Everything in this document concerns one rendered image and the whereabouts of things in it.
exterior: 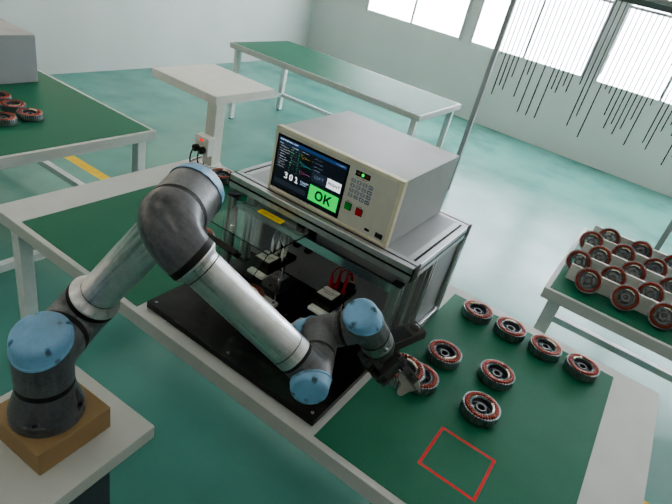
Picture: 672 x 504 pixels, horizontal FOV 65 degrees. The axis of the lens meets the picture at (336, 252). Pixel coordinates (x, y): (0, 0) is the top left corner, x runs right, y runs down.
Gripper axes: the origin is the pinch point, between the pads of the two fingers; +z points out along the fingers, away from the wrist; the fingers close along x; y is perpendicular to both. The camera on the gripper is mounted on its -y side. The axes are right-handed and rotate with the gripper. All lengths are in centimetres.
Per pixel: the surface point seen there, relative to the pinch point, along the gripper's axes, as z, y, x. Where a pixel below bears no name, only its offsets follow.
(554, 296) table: 87, -79, -19
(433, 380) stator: 23.4, -7.1, -2.2
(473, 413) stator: 24.5, -8.7, 12.1
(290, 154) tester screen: -26, -17, -62
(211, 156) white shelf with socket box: 25, -8, -158
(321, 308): 3.2, 4.4, -33.6
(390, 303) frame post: 1.2, -10.7, -18.2
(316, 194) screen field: -18, -16, -51
